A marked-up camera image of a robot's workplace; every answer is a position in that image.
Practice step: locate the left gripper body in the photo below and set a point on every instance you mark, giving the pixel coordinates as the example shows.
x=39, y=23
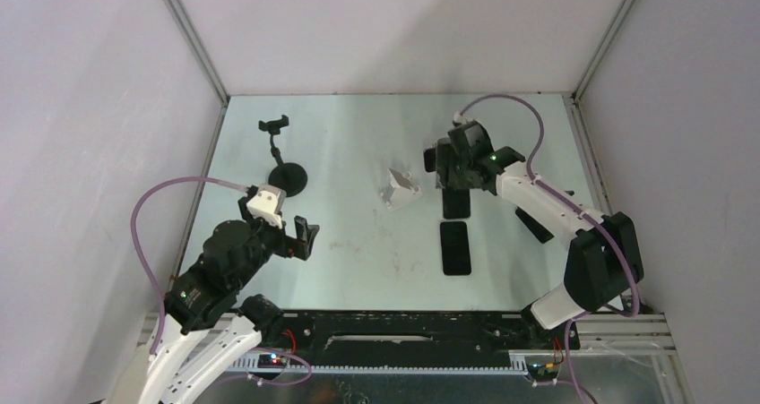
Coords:
x=272, y=239

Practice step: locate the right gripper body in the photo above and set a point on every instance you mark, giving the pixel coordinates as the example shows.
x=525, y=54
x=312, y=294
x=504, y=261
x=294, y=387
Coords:
x=458, y=175

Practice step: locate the black smartphone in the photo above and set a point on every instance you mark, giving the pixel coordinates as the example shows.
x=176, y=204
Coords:
x=430, y=158
x=455, y=248

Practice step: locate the small phone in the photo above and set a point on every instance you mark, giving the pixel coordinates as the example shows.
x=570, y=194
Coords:
x=456, y=203

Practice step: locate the black phone stand round base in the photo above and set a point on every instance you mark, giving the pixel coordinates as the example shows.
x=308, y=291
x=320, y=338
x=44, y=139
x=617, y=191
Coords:
x=290, y=177

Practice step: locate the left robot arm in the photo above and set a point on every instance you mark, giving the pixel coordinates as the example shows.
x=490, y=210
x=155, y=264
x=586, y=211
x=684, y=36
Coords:
x=203, y=328

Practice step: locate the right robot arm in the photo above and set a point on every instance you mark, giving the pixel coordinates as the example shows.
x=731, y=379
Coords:
x=603, y=255

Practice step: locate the white angled phone stand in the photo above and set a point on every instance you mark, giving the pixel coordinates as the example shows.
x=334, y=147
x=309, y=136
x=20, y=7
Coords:
x=401, y=190

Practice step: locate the black angled phone stand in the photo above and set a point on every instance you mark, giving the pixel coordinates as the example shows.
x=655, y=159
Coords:
x=542, y=234

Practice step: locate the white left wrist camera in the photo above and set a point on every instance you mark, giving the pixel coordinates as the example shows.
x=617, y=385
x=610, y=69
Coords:
x=266, y=204

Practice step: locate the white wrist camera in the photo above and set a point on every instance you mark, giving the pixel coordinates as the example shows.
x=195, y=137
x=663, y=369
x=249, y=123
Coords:
x=460, y=118
x=266, y=204

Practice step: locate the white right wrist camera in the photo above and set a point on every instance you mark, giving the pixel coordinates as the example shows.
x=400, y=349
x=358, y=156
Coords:
x=460, y=118

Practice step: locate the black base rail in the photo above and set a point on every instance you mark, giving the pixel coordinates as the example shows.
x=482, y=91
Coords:
x=415, y=340

